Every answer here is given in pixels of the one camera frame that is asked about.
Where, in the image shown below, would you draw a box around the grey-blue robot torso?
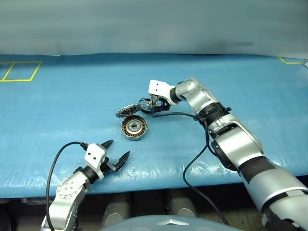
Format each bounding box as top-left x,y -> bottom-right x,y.
101,215 -> 231,231

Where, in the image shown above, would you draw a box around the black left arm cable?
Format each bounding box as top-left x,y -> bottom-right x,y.
45,141 -> 88,231

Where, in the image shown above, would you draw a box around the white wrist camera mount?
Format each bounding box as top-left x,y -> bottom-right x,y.
148,79 -> 180,106
84,143 -> 108,180

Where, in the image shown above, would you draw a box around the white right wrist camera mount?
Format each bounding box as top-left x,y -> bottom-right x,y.
148,79 -> 180,106

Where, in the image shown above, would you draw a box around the round motor housing copper windings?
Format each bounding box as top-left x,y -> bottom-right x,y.
120,115 -> 149,141

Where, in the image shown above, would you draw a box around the silver spoked rotor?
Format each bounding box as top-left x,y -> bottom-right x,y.
138,97 -> 156,110

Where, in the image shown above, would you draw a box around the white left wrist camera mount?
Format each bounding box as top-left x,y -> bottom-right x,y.
84,143 -> 108,180

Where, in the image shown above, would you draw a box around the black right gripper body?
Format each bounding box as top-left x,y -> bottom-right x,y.
149,95 -> 170,112

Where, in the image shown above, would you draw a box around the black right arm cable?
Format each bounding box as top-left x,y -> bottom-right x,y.
151,111 -> 229,227

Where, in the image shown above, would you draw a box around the grey rounded cylinder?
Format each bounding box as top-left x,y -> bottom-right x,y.
167,190 -> 198,218
101,192 -> 132,228

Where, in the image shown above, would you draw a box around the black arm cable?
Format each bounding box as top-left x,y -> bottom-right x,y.
151,111 -> 229,227
45,141 -> 88,231

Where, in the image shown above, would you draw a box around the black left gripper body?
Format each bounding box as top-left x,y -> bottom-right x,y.
102,155 -> 118,173

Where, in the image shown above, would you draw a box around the blue plastic table cover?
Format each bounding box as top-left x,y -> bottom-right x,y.
0,53 -> 308,199

